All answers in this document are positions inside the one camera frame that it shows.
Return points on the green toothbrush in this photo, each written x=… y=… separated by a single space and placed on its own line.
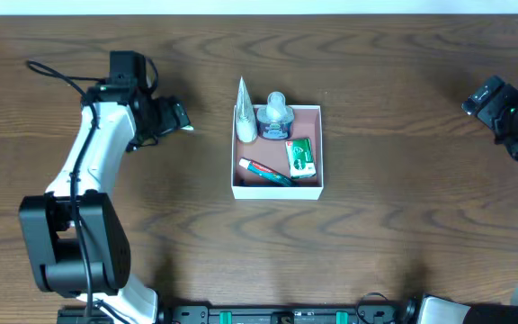
x=188 y=128

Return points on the white box with pink interior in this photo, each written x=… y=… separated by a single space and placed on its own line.
x=272 y=154

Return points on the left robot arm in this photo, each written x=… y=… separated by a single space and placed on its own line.
x=75 y=242

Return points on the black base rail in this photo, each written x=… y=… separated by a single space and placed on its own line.
x=373 y=312

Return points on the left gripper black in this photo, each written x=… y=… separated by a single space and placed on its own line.
x=169 y=117

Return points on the blue clear bottle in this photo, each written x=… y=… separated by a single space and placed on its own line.
x=275 y=119

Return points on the Colgate toothpaste tube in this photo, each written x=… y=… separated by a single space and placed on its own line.
x=266 y=173

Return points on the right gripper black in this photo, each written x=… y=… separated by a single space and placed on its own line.
x=481 y=104

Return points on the green white soap packet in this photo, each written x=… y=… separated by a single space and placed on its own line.
x=300 y=158

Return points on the white cream tube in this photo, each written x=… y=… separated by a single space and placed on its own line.
x=245 y=120

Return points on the blue disposable razor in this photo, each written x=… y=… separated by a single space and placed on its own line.
x=244 y=183

